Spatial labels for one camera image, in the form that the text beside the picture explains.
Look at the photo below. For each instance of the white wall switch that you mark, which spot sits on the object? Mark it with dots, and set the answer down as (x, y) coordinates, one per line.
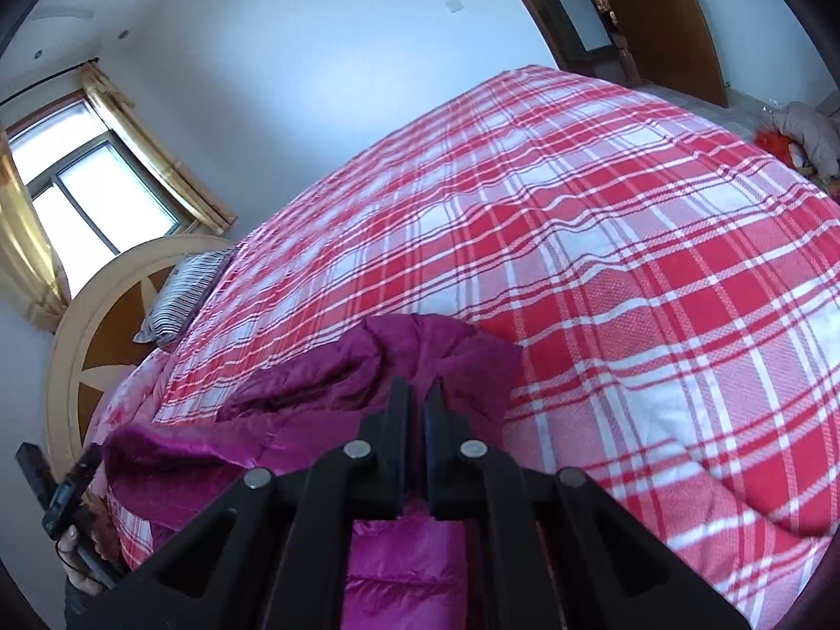
(453, 5)

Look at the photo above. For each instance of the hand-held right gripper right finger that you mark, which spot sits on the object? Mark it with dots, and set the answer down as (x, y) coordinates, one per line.
(431, 436)

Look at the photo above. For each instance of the striped pillow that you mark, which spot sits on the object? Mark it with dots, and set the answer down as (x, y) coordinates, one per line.
(184, 295)

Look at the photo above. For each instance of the dark wooden door frame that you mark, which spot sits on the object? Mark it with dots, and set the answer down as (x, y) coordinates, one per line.
(551, 13)

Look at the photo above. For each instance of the brown wooden door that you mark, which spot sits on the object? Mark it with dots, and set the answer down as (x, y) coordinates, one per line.
(656, 26)

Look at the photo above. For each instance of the cream wooden headboard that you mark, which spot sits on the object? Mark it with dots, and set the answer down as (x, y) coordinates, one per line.
(72, 341)

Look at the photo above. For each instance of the narrow yellow curtain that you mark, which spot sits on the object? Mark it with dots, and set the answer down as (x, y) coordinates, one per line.
(164, 164)

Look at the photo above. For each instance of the magenta quilted down jacket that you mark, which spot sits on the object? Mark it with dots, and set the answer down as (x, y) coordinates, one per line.
(315, 374)

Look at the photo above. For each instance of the window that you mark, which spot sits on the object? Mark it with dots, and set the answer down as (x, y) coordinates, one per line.
(98, 210)

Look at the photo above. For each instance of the wide yellow curtain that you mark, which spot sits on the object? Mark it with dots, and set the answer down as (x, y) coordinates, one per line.
(26, 243)

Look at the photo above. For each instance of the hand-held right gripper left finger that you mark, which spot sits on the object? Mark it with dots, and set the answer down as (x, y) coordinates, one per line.
(397, 446)

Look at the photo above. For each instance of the pale cloth pile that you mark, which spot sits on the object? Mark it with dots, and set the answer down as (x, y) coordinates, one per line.
(810, 138)

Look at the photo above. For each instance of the red fluffy item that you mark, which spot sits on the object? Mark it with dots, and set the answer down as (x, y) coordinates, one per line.
(771, 144)

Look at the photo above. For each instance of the black curtain rod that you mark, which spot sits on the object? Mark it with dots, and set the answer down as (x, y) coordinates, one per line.
(46, 82)

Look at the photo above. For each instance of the red plaid bed sheet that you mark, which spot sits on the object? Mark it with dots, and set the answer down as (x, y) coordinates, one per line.
(590, 275)

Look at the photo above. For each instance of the pink floral folded quilt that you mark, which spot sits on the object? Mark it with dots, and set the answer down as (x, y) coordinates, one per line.
(128, 400)

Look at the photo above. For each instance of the person's left hand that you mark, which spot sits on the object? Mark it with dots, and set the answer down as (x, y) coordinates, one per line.
(97, 541)

